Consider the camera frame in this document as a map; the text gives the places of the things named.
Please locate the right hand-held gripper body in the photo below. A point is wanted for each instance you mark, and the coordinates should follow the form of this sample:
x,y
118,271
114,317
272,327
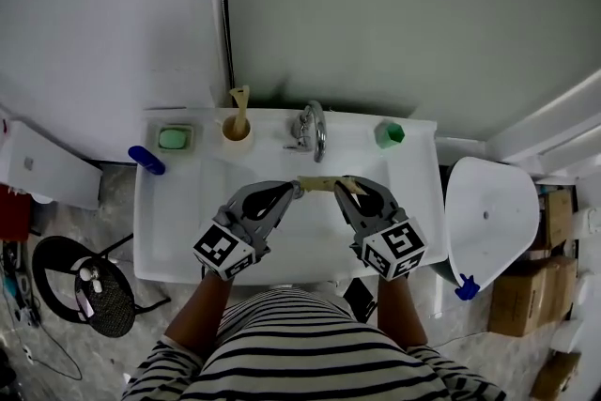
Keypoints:
x,y
394,249

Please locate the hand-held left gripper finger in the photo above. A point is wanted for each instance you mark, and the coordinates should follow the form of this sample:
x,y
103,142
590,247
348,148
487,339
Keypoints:
x,y
235,202
277,223

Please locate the white sink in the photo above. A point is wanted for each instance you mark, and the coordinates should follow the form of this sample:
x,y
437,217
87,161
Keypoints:
x,y
305,244

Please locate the chrome faucet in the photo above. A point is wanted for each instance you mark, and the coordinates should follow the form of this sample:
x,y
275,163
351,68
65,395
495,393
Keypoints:
x,y
320,131

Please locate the small cardboard box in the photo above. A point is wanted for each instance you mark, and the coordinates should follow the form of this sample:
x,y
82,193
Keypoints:
x,y
559,220

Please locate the blue rubber glove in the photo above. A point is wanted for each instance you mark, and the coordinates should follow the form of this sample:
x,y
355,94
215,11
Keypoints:
x,y
466,288

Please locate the green soap bar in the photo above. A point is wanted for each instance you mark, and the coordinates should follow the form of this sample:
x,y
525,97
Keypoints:
x,y
171,139

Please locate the large cardboard box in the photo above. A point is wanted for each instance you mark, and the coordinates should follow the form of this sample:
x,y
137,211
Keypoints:
x,y
530,300

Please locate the green cup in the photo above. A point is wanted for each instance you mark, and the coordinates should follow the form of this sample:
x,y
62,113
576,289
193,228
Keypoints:
x,y
382,138

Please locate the person's left forearm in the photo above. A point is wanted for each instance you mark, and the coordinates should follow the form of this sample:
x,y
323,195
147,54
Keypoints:
x,y
202,319

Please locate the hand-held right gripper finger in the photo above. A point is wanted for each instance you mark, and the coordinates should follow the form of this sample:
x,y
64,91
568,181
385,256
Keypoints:
x,y
382,195
347,209

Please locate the red box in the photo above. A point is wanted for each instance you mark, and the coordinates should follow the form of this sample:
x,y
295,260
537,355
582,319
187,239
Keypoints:
x,y
14,216

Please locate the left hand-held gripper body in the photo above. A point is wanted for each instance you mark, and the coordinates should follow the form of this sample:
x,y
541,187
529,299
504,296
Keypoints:
x,y
220,251

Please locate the white wall box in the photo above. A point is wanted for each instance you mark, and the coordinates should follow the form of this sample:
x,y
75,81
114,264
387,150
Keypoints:
x,y
47,164

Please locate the person's right forearm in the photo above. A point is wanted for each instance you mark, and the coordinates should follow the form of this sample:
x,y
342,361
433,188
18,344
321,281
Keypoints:
x,y
399,314

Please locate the flat cardboard box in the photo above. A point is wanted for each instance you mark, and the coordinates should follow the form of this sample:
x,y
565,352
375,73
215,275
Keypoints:
x,y
556,375

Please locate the beige cup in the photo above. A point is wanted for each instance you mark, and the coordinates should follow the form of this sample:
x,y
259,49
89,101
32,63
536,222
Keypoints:
x,y
237,144

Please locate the black mesh bag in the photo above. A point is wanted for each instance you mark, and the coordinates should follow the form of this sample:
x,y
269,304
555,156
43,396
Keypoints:
x,y
115,310

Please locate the wooden toothbrush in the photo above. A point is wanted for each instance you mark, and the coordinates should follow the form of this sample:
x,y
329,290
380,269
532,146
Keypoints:
x,y
319,183
241,108

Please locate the white freestanding basin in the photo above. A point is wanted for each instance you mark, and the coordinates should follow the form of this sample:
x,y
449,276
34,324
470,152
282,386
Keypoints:
x,y
493,239

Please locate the person in striped shirt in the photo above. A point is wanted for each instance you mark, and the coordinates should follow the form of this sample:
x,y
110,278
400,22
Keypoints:
x,y
305,352

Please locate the black round stool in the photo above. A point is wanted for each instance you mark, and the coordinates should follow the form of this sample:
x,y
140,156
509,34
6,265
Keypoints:
x,y
44,282

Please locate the large grey mirror panel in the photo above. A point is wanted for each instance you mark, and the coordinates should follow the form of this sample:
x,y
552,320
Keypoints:
x,y
399,14

